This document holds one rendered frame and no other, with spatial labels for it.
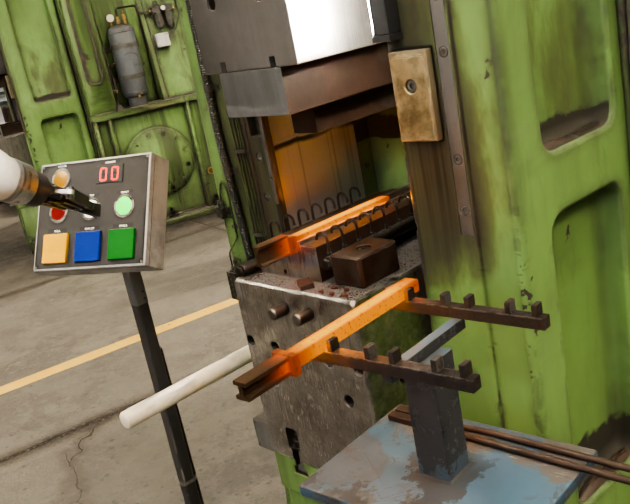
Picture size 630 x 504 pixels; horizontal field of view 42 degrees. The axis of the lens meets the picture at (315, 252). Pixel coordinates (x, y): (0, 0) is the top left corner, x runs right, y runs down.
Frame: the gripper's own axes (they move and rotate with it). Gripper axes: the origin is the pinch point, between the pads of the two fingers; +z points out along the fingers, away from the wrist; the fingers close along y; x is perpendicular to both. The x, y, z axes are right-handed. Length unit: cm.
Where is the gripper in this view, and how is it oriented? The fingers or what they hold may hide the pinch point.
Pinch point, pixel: (88, 207)
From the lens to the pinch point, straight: 192.7
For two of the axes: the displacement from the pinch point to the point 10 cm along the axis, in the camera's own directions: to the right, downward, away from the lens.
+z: 4.0, 1.7, 9.0
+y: 9.2, -0.5, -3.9
